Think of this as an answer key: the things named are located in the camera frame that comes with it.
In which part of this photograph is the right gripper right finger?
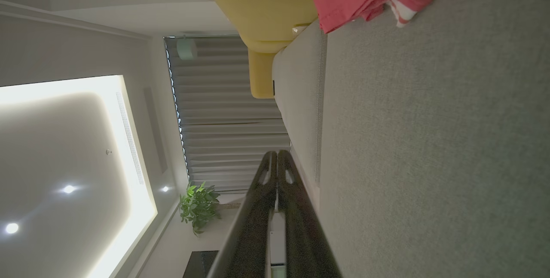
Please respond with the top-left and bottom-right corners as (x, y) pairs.
(278, 150), (342, 278)

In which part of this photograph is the green potted plant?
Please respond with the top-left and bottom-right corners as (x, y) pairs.
(179, 182), (222, 236)

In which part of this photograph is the grey pleated curtain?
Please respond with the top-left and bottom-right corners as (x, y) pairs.
(165, 35), (293, 193)

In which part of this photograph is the grey fabric sofa seat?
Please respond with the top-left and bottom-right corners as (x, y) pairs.
(272, 0), (550, 278)

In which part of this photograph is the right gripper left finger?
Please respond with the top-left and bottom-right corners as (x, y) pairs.
(206, 150), (278, 278)

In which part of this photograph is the yellow sofa cushion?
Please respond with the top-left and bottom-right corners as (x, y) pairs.
(191, 0), (318, 53)

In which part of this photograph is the dark flat screen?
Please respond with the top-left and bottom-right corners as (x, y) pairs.
(183, 250), (220, 278)

